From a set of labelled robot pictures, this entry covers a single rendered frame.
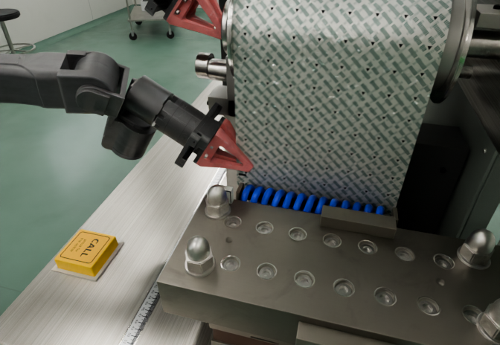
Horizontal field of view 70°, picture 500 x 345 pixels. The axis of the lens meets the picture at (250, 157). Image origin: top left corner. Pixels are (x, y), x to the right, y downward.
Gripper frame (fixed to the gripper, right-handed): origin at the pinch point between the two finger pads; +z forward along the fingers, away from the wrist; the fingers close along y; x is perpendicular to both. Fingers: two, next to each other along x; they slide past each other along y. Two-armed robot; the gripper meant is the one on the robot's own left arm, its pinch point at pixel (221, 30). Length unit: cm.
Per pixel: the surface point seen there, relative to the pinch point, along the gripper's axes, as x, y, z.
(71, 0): -262, -394, -247
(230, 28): 4.4, 9.1, 2.1
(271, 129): -2.9, 7.4, 14.2
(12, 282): -166, -28, -15
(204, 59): -5.4, -0.5, 0.3
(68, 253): -38.4, 18.1, 3.6
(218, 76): -6.0, -0.4, 3.6
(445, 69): 16.9, 7.0, 23.4
